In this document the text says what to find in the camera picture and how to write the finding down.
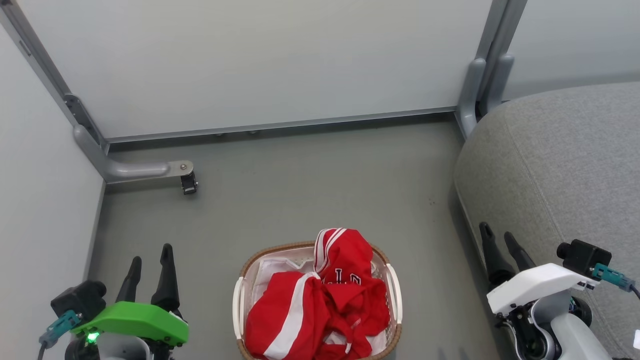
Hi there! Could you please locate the grey partition bottom rail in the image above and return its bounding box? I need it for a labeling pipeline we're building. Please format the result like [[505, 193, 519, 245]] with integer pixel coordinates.
[[105, 106, 458, 145]]

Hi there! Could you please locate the teal left camera connector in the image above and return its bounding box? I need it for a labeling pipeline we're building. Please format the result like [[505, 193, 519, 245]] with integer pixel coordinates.
[[39, 310, 84, 349]]

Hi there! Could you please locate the grey partition support foot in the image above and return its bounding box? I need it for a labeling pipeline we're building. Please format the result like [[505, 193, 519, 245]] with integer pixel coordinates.
[[73, 125, 196, 184]]

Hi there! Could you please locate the teal camera connector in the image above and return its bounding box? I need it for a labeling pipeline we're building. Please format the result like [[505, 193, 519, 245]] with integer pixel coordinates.
[[591, 263, 636, 294], [39, 310, 84, 349]]

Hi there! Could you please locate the white wicker-rimmed laundry basket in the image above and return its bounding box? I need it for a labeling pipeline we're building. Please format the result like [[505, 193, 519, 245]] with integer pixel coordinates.
[[232, 241, 404, 360]]

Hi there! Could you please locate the grey double partition post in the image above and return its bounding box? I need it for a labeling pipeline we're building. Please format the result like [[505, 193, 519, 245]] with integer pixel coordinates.
[[455, 0, 529, 141]]

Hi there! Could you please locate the grey fabric sofa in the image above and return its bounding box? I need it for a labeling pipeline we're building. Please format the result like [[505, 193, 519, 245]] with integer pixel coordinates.
[[453, 81, 640, 360]]

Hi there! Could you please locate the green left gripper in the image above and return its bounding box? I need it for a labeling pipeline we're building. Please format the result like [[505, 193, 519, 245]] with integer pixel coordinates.
[[70, 243, 190, 348]]

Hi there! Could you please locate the teal right camera connector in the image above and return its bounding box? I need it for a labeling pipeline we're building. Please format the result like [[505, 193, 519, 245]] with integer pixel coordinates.
[[591, 263, 636, 294]]

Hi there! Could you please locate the red white sports jersey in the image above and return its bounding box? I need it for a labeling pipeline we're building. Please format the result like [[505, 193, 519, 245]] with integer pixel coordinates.
[[244, 228, 391, 360]]

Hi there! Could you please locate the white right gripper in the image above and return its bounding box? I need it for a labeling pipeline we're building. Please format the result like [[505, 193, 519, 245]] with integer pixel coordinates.
[[479, 222, 601, 317]]

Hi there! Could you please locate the grey partition corner post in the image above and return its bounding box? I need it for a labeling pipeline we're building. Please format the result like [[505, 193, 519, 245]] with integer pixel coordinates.
[[0, 0, 109, 151]]

